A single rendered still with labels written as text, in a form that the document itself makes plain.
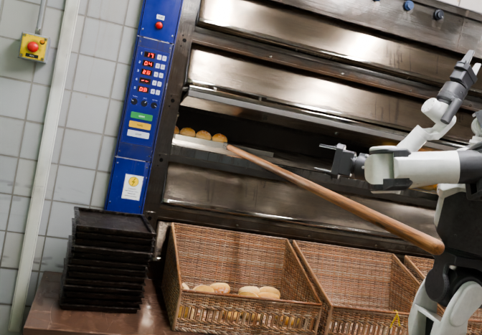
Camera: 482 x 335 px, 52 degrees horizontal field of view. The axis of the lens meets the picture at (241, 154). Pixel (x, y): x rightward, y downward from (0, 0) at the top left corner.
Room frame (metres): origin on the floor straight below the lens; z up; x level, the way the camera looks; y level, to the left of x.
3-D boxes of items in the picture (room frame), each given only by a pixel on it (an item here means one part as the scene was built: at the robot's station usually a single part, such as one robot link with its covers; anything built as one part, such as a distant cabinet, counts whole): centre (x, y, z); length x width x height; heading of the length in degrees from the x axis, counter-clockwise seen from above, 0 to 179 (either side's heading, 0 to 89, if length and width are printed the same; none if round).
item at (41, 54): (1.95, 0.87, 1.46); 0.10 x 0.07 x 0.10; 106
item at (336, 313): (2.14, -0.64, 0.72); 0.56 x 0.49 x 0.28; 107
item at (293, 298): (1.99, -0.09, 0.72); 0.56 x 0.49 x 0.28; 105
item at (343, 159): (1.69, -0.38, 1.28); 0.12 x 0.10 x 0.13; 70
